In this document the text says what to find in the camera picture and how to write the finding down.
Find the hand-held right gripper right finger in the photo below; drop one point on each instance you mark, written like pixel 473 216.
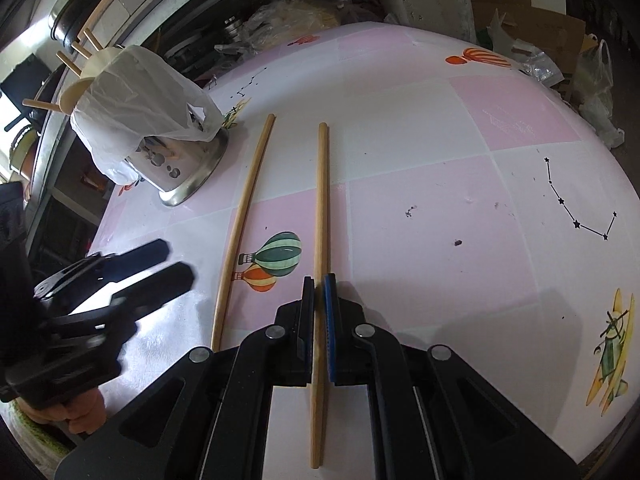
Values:
pixel 329 330

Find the heap of clear plastic bags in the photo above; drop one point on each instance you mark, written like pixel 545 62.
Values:
pixel 310 17

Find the pink printed tablecloth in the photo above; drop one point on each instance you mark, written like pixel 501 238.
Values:
pixel 425 160

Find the bundle of three chopsticks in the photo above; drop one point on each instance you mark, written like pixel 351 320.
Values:
pixel 82 49

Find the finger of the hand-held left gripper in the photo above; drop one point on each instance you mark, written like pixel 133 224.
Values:
pixel 135 260
pixel 160 287

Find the black cooking pot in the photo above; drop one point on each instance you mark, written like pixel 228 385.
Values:
pixel 82 0

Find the white plastic bag cover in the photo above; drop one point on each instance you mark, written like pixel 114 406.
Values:
pixel 135 100

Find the wooden chopstick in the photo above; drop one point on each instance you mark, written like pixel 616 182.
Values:
pixel 92 40
pixel 322 210
pixel 69 61
pixel 245 210
pixel 42 104

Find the white plastic spoon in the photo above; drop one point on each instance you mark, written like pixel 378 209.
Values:
pixel 100 60
pixel 72 95

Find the cream enamel pot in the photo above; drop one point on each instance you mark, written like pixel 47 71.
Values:
pixel 22 152

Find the person's left hand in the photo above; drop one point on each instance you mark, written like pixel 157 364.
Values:
pixel 75 415

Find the white plastic shopping bag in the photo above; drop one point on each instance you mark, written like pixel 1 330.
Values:
pixel 597 90

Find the steel utensil holder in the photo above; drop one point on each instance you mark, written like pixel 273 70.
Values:
pixel 185 170

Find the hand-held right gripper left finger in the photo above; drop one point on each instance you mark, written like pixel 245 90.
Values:
pixel 309 330

